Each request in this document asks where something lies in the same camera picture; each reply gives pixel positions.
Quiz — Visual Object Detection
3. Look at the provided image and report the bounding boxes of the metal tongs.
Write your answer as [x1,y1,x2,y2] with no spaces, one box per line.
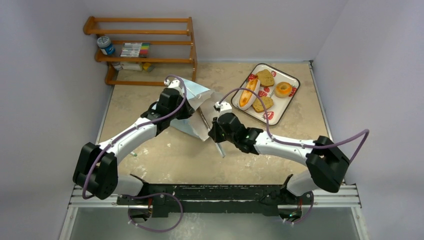
[197,108,227,159]

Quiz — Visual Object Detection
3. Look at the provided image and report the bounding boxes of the white blue paper bag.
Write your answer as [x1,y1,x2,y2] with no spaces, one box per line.
[164,75,223,142]

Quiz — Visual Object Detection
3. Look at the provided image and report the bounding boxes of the fake long bread roll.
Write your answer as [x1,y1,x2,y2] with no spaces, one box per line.
[238,78,261,111]

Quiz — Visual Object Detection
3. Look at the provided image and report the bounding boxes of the fake toast slice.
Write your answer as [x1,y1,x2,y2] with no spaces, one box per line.
[252,96,274,113]
[256,69,275,87]

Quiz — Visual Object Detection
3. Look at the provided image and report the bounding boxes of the strawberry pattern tray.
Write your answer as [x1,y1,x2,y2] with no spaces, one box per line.
[231,63,301,126]

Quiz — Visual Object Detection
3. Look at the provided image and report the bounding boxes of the fake round bread bun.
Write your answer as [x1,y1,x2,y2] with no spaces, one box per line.
[274,81,293,98]

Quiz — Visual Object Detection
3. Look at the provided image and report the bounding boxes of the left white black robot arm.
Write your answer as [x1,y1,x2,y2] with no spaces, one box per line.
[72,87,195,205]

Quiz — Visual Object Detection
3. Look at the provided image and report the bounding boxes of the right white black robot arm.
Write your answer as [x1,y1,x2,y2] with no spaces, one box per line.
[208,113,350,204]

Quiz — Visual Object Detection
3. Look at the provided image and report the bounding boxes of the yellow small block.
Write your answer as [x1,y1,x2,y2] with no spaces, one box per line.
[141,62,155,73]

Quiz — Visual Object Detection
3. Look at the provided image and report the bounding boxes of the coloured marker pen box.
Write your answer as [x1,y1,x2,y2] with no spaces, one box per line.
[120,42,151,58]

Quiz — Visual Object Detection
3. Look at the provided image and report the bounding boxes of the wooden shelf rack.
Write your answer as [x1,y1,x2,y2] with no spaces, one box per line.
[83,16,198,86]

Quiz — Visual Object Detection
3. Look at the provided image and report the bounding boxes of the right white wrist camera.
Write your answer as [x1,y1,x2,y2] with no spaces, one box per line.
[214,101,233,116]

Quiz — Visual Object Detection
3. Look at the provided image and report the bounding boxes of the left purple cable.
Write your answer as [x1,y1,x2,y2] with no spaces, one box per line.
[81,75,188,200]

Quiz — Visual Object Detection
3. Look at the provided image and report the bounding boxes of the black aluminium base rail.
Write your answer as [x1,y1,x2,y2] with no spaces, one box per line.
[69,184,361,220]

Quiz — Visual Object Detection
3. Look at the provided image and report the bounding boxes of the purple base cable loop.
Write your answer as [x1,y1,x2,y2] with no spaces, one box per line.
[127,191,184,233]

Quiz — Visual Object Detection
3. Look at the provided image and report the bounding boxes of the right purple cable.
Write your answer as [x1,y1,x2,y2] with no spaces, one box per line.
[215,87,370,165]

